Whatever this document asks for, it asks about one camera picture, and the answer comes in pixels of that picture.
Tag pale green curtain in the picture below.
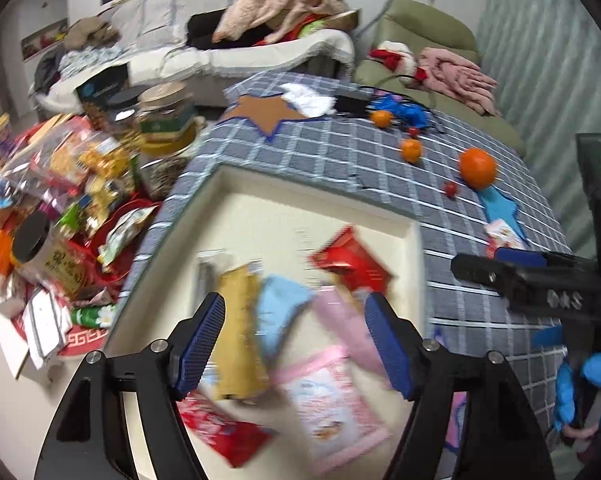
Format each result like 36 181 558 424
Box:
475 0 601 261

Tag white tissue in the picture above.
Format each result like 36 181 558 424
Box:
282 83 336 117

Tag black cable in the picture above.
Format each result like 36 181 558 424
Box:
390 72 446 133

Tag glass jar gold lid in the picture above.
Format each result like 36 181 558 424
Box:
136 81 204 201

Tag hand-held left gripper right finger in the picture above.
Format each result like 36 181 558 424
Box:
364 291 556 480

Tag wall picture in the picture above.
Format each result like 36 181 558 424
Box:
20 17 70 63

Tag clear jar black lid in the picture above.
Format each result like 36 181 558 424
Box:
93 91 141 136

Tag plain pink snack packet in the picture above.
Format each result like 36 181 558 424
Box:
313 285 396 391

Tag grey checked tablecloth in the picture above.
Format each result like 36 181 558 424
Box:
125 71 581 480

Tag red tray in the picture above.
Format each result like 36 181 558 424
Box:
0 200 164 361

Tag yellow label jar black lid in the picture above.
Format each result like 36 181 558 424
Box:
10 210 88 298

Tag green white snack bag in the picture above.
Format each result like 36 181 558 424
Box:
98 205 158 266

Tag pink blanket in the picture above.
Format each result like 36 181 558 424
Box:
419 46 501 117

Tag green flower print packet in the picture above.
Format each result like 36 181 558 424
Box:
70 305 116 331

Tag pink printed snack packet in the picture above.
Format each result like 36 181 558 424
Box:
273 345 393 476

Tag red white plush toy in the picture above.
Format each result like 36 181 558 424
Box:
367 40 431 83

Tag small black box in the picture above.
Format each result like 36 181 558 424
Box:
334 92 371 113

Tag white sofa throw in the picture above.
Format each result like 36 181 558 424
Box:
125 27 356 86

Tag white paper cards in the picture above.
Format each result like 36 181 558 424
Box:
0 287 74 381

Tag pile of snack bags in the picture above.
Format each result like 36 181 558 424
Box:
0 112 146 271

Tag pile of clothes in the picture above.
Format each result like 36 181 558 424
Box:
63 15 121 51

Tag red white snack packet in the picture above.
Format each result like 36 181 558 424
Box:
178 390 276 468

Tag black box blue print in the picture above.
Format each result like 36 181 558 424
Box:
75 62 131 111

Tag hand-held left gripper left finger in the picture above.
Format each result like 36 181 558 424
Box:
33 291 227 480

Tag shallow cream box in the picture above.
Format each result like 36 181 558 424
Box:
100 165 426 480

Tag light blue snack packet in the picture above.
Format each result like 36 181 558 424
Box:
255 274 317 361

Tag large orange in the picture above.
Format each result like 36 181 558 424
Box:
459 147 498 191

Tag green armchair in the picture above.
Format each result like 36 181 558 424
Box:
353 0 526 156

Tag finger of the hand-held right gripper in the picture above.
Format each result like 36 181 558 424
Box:
494 247 599 279
451 253 599 315

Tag gold snack packet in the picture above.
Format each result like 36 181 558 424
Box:
213 262 272 401

